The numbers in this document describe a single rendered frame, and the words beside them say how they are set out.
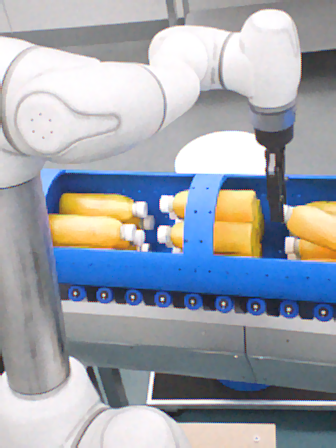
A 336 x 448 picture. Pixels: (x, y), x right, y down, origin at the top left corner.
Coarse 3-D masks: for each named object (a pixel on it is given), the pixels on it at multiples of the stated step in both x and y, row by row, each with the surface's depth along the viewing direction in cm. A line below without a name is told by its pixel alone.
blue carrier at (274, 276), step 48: (48, 192) 180; (96, 192) 186; (144, 192) 182; (192, 192) 158; (288, 192) 171; (192, 240) 154; (144, 288) 168; (192, 288) 162; (240, 288) 157; (288, 288) 154
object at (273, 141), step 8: (288, 128) 136; (256, 136) 138; (264, 136) 136; (272, 136) 135; (280, 136) 136; (288, 136) 137; (264, 144) 137; (272, 144) 137; (280, 144) 137; (272, 152) 138; (280, 160) 141
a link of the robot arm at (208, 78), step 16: (160, 32) 137; (176, 32) 131; (192, 32) 129; (208, 32) 131; (224, 32) 132; (160, 48) 132; (176, 48) 126; (192, 48) 128; (208, 48) 129; (160, 64) 112; (176, 64) 105; (192, 64) 128; (208, 64) 129; (160, 80) 89; (176, 80) 94; (192, 80) 99; (208, 80) 131; (176, 96) 93; (192, 96) 98; (176, 112) 94; (160, 128) 90
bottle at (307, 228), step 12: (288, 216) 151; (300, 216) 150; (312, 216) 149; (324, 216) 150; (288, 228) 153; (300, 228) 150; (312, 228) 149; (324, 228) 149; (312, 240) 151; (324, 240) 150
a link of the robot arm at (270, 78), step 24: (264, 24) 123; (288, 24) 123; (240, 48) 127; (264, 48) 123; (288, 48) 124; (240, 72) 128; (264, 72) 125; (288, 72) 126; (264, 96) 129; (288, 96) 130
